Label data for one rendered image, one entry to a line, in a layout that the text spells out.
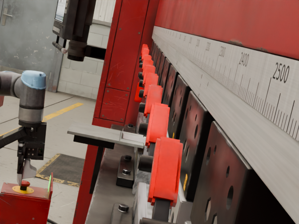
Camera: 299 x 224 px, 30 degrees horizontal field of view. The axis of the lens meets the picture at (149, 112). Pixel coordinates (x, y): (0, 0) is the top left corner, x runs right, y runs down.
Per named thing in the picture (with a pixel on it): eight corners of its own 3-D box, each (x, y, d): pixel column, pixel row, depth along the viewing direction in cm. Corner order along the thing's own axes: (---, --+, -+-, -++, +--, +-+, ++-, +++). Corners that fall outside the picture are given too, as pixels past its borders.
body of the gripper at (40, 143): (42, 162, 173) (46, 124, 171) (14, 160, 171) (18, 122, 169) (43, 156, 180) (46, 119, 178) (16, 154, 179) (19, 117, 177)
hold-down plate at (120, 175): (119, 162, 211) (120, 154, 210) (133, 165, 211) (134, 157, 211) (115, 185, 181) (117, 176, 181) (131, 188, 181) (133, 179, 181)
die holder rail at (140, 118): (135, 130, 279) (138, 112, 278) (146, 132, 280) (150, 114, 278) (133, 153, 230) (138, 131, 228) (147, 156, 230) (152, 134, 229)
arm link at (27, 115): (18, 108, 168) (20, 103, 176) (17, 123, 169) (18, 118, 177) (43, 110, 170) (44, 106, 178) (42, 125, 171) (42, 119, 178)
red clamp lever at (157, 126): (149, 98, 66) (139, 164, 60) (183, 104, 66) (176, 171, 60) (147, 107, 68) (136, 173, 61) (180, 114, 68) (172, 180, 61)
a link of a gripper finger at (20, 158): (21, 175, 172) (24, 147, 170) (16, 175, 171) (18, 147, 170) (22, 170, 176) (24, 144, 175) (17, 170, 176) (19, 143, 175)
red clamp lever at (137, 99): (132, 100, 181) (139, 71, 180) (145, 103, 182) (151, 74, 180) (132, 101, 180) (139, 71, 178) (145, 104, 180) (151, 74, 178)
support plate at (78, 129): (73, 123, 206) (73, 121, 206) (143, 138, 207) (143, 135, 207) (66, 133, 188) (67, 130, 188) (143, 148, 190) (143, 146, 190)
